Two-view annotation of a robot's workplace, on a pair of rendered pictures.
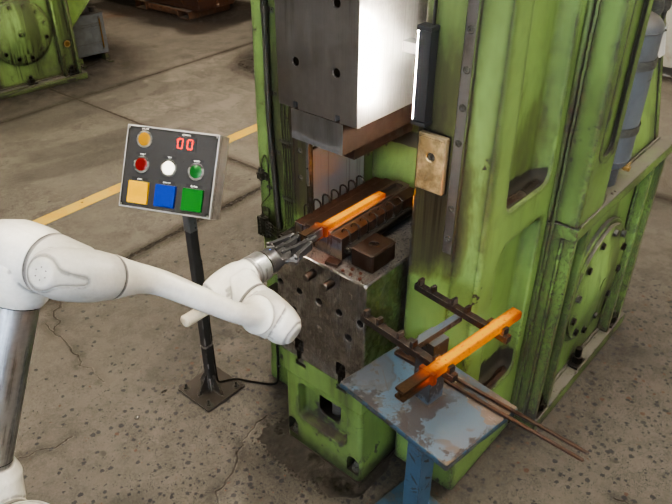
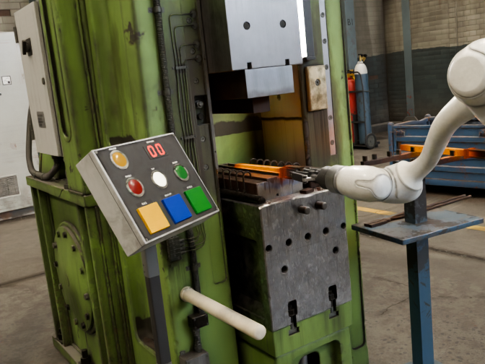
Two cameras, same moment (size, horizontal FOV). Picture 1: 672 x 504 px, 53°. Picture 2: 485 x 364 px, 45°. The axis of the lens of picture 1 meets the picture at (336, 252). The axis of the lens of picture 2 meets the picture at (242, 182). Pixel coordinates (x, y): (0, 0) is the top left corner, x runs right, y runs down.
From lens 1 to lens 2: 2.55 m
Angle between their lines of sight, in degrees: 70
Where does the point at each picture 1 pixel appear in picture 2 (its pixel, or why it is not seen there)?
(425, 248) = (320, 160)
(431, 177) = (320, 97)
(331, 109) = (281, 55)
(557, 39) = not seen: hidden behind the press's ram
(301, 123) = (256, 80)
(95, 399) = not seen: outside the picture
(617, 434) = not seen: hidden behind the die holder
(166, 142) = (139, 155)
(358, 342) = (343, 245)
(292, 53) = (243, 19)
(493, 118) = (340, 41)
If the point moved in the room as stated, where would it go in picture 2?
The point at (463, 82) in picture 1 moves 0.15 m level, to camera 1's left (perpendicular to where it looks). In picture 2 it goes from (322, 23) to (316, 21)
